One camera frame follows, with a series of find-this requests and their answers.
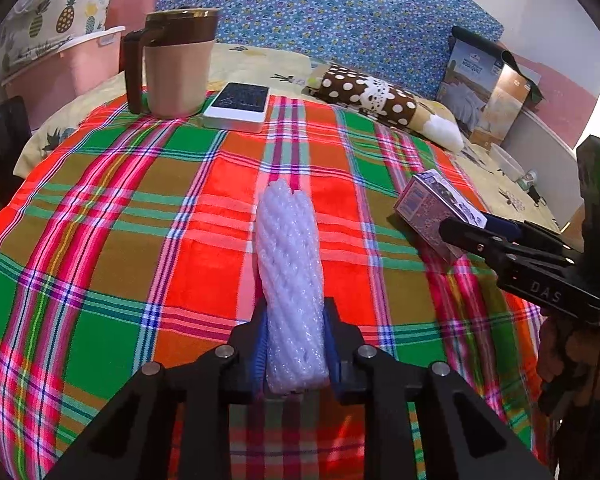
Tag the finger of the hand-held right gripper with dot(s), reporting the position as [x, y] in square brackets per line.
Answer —
[467, 237]
[510, 227]

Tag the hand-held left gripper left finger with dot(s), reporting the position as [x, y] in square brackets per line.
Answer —
[259, 360]

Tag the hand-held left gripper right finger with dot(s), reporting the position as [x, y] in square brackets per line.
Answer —
[331, 360]

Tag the small purple printed box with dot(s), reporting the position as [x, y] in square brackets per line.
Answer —
[430, 205]

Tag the white foam net sleeve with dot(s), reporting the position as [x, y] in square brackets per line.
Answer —
[292, 270]

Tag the person's right hand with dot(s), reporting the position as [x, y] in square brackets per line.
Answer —
[587, 355]

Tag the small green bottle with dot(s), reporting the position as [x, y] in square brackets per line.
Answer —
[528, 180]

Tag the white bowl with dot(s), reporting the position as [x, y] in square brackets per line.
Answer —
[505, 162]

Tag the white cabinet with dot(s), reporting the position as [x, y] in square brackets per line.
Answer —
[550, 150]

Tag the printed bedding package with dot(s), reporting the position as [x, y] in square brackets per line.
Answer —
[480, 90]

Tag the brown polka dot pillow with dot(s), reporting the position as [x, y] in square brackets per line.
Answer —
[370, 95]

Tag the plaid red green cloth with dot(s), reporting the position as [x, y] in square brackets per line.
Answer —
[130, 235]

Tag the white flat device dark screen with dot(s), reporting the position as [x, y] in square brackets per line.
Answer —
[237, 105]

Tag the blue floral mattress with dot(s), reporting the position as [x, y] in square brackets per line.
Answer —
[330, 10]

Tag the yellow printed bedsheet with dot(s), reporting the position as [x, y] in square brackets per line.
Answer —
[260, 60]

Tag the brown and pink mug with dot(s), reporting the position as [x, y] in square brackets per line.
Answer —
[175, 70]

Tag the black object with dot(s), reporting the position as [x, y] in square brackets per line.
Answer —
[2, 150]

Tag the pink storage box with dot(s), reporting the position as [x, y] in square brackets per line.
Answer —
[65, 67]

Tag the pineapple print cloth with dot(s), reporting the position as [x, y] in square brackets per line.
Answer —
[55, 10]

